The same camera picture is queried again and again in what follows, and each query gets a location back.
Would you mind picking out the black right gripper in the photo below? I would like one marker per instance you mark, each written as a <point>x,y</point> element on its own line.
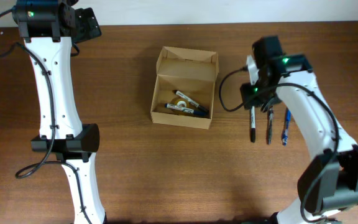
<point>249,98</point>

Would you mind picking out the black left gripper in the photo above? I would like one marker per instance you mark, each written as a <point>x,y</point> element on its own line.
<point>90,26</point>

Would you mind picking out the black sharpie marker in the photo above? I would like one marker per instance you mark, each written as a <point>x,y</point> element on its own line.
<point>252,125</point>

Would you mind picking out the black gel pen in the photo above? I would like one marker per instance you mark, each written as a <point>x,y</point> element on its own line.
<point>270,124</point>

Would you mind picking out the blue gel pen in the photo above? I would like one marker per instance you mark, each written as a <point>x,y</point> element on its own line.
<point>286,127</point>

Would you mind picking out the brown cardboard box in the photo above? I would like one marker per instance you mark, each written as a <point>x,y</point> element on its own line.
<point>191,72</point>

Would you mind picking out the yellow tape roll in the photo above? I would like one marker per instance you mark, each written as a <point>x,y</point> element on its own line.
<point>181,102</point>

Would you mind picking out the black whiteboard marker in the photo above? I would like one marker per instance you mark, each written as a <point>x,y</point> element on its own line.
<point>193,102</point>

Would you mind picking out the blue whiteboard marker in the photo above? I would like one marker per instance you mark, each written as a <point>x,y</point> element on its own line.
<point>184,109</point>

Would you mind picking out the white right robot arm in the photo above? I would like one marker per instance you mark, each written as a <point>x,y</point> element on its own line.
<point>329,184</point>

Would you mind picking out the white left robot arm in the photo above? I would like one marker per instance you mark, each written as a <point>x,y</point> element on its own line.
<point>50,30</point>

